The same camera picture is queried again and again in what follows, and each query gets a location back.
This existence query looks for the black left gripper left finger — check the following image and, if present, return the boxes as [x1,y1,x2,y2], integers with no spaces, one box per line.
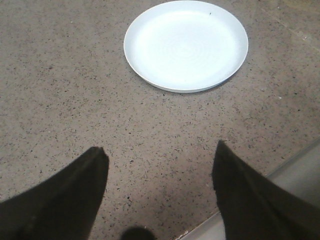
[0,147,109,240]

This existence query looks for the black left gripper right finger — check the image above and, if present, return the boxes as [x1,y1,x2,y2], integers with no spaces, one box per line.
[212,140,320,240]

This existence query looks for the white round plate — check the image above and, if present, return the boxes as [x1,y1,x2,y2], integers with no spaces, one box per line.
[123,0,249,93]

